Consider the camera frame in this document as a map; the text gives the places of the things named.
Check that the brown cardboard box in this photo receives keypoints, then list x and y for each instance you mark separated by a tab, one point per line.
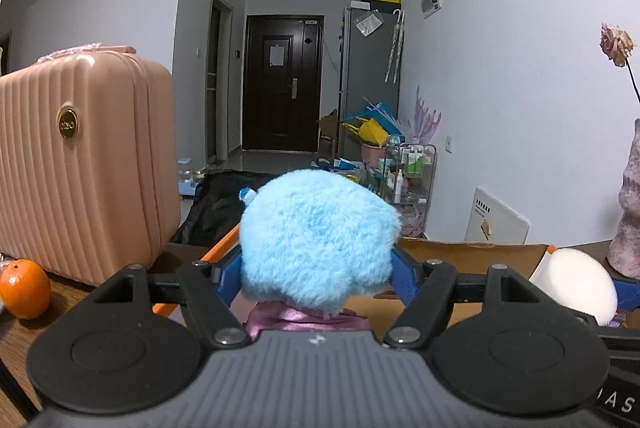
328	131

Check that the grey refrigerator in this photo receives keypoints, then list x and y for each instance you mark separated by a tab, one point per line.
365	68

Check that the pink ribbed suitcase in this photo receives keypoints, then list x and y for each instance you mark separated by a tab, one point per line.
90	168

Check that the interior side door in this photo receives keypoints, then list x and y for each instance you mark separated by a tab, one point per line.
215	83

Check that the white round sponge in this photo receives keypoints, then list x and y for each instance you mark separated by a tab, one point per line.
575	283

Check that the clear plastic container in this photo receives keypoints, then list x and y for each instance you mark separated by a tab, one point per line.
189	178

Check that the dried pink roses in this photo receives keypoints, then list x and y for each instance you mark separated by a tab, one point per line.
617	43

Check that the pink feather wall decoration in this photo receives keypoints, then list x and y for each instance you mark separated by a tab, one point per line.
424	121

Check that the flat black box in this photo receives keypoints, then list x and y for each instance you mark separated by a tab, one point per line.
375	5

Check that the white wall socket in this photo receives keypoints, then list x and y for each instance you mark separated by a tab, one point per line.
448	143

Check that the white board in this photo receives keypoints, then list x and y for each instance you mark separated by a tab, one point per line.
495	218

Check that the black floor bag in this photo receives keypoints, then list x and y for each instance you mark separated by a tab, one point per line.
215	208

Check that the pink bucket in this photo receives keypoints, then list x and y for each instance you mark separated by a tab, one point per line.
372	153

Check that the blue fluffy puff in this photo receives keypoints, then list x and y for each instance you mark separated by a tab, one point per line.
315	238

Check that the blue and yellow bags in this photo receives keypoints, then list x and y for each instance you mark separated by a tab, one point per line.
372	128

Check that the purple ceramic vase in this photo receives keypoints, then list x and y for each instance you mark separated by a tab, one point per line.
630	228

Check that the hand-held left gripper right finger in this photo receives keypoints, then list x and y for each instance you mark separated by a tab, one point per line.
405	280

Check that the white folded umbrella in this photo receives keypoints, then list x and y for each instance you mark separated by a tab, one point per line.
396	43

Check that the clear bag on refrigerator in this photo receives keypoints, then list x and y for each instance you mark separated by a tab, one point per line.
368	23

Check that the orange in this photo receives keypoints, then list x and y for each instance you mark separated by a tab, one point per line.
25	289

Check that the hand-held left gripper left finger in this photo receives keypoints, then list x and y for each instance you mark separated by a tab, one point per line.
231	280

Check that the dark wooden entrance door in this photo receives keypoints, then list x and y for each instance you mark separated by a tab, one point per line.
280	108

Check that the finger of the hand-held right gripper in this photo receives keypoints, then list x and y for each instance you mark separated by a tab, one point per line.
629	294

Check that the red cardboard box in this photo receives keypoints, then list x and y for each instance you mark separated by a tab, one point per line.
450	250

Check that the purple satin pouch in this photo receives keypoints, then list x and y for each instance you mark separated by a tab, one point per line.
300	315

